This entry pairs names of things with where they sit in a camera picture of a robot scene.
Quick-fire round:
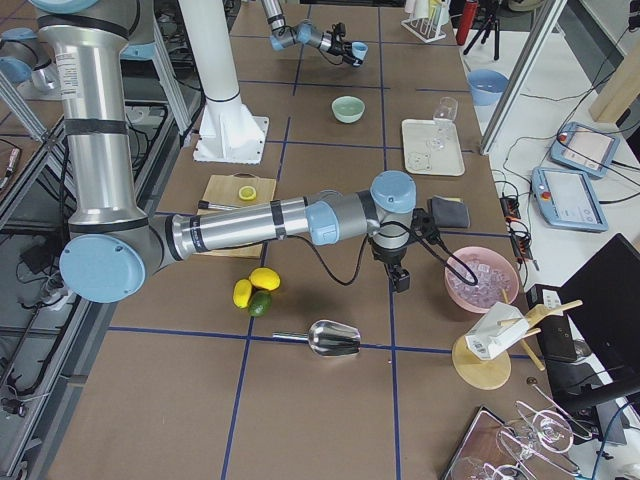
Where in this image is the blue teach pendant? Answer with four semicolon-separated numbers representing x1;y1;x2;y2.
531;167;609;233
550;122;620;179

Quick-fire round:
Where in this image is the clear wine glass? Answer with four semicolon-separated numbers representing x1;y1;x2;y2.
427;96;458;152

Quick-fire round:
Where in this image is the grey folded cloth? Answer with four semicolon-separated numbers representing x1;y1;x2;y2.
427;196;470;228

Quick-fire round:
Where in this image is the black tripod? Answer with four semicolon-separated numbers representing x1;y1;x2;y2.
462;0;501;61

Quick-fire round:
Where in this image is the black tray with glasses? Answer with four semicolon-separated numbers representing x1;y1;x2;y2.
440;406;582;479

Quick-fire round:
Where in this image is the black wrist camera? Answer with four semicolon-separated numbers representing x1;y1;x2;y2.
410;208;441;245

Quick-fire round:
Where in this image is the steel ice scoop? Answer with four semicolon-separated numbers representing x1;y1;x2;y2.
272;319;361;357

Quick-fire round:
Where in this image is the upside down wine glass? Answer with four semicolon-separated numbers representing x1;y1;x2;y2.
511;400;593;454

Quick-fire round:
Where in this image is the green lime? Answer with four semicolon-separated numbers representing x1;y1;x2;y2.
247;290;272;317

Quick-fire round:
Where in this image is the white paper carton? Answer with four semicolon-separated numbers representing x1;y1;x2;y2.
464;302;529;361

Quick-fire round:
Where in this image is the far blue teach pendant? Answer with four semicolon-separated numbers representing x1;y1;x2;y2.
550;122;620;179

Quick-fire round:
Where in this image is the yellow lemon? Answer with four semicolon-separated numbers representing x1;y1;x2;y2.
249;267;281;291
232;278;253;309

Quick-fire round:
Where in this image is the near blue teach pendant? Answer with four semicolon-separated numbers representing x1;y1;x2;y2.
531;167;609;233

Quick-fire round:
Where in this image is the green ceramic bowl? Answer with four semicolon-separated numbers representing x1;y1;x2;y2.
331;96;365;124

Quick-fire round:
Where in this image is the pink bowl with ice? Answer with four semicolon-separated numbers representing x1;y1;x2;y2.
444;246;520;313

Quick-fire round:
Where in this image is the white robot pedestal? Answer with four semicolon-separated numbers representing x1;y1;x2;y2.
179;0;269;165

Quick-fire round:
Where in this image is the half lemon slice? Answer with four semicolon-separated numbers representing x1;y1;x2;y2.
238;185;257;202

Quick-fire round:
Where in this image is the aluminium frame post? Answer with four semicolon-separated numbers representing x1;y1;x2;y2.
480;0;568;155

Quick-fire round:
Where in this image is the white wire cup rack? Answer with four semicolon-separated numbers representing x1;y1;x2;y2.
401;0;450;44

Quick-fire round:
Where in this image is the blue bowl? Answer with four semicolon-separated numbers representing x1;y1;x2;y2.
467;69;509;106

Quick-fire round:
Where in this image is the cream bear tray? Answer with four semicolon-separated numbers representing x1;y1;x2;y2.
401;119;465;177

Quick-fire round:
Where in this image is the steel muddler black tip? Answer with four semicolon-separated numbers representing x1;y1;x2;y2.
198;200;238;211

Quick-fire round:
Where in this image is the light blue plastic cup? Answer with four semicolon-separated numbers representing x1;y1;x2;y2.
351;41;368;62

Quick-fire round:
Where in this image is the wooden stand round base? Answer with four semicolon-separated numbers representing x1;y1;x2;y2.
452;300;583;390

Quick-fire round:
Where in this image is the black monitor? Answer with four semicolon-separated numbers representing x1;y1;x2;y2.
554;233;639;413

